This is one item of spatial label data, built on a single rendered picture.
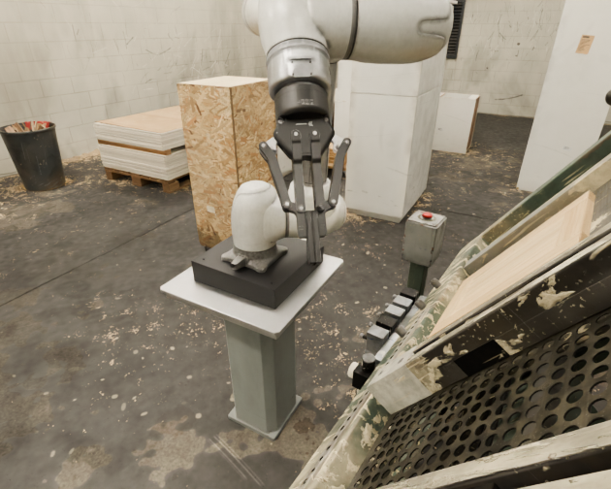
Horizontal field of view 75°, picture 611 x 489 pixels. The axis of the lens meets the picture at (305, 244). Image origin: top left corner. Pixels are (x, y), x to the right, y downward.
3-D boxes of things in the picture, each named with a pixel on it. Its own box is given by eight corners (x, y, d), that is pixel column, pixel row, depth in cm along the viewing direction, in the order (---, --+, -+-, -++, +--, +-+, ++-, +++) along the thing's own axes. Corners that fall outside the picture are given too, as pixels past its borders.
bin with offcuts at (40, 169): (53, 175, 478) (35, 116, 446) (81, 182, 456) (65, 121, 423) (9, 188, 439) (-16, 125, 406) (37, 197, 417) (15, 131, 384)
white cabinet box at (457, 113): (431, 141, 617) (438, 91, 583) (470, 146, 593) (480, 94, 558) (424, 148, 583) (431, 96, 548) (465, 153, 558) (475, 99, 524)
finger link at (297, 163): (302, 129, 54) (291, 129, 53) (305, 211, 52) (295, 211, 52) (300, 141, 57) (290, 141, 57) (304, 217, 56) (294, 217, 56)
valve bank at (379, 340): (395, 318, 155) (402, 266, 143) (431, 333, 148) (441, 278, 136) (326, 407, 119) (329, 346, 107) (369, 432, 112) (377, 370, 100)
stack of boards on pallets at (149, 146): (234, 134, 657) (231, 92, 625) (290, 143, 612) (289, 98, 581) (105, 179, 468) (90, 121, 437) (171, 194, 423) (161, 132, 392)
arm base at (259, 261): (212, 264, 140) (211, 250, 137) (249, 239, 157) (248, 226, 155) (256, 278, 133) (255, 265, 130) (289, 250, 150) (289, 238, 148)
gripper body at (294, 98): (270, 82, 52) (274, 149, 51) (334, 81, 53) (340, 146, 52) (271, 110, 60) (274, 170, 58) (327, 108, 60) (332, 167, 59)
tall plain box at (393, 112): (373, 183, 451) (389, 3, 367) (427, 193, 425) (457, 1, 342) (340, 212, 382) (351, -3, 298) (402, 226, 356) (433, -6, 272)
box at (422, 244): (411, 248, 167) (417, 209, 159) (439, 256, 161) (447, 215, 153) (400, 260, 159) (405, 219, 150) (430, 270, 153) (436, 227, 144)
